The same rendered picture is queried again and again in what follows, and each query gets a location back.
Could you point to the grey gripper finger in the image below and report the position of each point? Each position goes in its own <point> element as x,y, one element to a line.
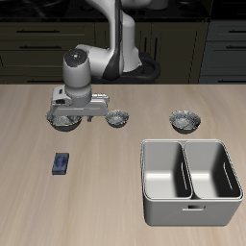
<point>90,118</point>

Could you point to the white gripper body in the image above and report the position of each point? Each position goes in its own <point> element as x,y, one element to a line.
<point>80,109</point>

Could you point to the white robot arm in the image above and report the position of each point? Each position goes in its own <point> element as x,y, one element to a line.
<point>119,48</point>

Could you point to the large grey fluted bowl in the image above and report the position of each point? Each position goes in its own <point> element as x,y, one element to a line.
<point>65,122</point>

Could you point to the small grey fluted bowl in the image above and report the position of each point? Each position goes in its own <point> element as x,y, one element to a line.
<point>117,118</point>

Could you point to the medium grey fluted bowl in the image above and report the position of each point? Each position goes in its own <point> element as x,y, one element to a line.
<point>185,121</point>

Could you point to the small dark blue box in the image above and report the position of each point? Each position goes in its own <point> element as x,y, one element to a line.
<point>60,163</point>

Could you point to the dark kitchen cupboards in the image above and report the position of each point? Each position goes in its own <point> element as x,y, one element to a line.
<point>41,48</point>

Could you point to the white two-bin basket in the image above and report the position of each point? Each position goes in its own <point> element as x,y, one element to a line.
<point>191,182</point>

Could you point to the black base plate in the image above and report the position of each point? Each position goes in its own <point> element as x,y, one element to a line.
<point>149,68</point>

